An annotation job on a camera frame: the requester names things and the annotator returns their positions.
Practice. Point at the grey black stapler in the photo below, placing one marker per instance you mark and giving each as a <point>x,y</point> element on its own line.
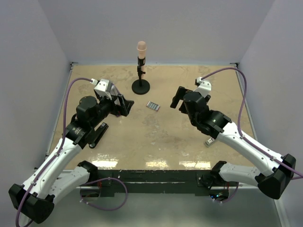
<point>209,142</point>

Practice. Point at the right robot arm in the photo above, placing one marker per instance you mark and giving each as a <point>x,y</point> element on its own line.
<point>271,172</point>

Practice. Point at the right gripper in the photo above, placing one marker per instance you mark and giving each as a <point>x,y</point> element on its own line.
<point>181,91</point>

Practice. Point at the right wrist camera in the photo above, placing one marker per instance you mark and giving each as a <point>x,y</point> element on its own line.
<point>204,86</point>

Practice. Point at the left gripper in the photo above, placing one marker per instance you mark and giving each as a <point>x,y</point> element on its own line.
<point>125,104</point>

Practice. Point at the microphone on black stand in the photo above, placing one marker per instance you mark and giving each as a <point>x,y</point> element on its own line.
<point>141,86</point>

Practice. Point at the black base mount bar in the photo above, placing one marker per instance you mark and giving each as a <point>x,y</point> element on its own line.
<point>196,182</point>

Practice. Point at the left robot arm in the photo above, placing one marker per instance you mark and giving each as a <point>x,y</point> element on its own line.
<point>37,196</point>

